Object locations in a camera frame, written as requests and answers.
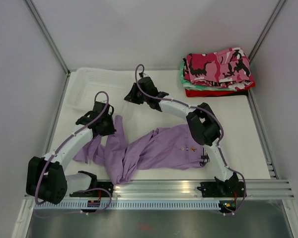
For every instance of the left aluminium frame post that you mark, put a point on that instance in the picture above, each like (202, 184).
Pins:
(46, 34)

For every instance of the red folded trousers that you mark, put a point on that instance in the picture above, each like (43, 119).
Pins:
(208, 93)

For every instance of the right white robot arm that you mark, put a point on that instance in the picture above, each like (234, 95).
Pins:
(205, 129)

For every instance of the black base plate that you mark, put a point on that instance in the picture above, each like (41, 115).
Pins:
(217, 190)
(98, 189)

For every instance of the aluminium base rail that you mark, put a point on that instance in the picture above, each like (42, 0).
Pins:
(176, 189)

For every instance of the green tie-dye folded trousers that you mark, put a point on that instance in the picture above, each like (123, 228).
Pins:
(188, 85)

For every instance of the pink camouflage trousers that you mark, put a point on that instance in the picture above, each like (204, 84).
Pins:
(228, 69)

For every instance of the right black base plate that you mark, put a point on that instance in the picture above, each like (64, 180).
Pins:
(217, 190)

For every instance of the aluminium frame post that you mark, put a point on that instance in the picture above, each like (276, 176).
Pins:
(267, 27)
(46, 34)

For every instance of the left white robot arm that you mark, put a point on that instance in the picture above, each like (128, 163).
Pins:
(46, 180)

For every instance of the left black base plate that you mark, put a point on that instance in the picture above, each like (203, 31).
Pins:
(98, 189)

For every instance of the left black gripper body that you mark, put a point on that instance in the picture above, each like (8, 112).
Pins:
(108, 128)

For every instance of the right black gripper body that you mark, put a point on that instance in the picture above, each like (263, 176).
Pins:
(145, 98)

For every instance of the white plastic basket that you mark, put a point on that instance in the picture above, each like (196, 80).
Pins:
(89, 81)

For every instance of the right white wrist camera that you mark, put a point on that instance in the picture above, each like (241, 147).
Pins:
(142, 75)

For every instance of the white slotted cable duct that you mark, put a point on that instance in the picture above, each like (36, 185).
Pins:
(140, 205)

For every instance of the right aluminium frame post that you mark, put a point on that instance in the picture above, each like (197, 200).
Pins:
(267, 27)

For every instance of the lilac trousers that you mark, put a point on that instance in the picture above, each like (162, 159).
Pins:
(164, 147)

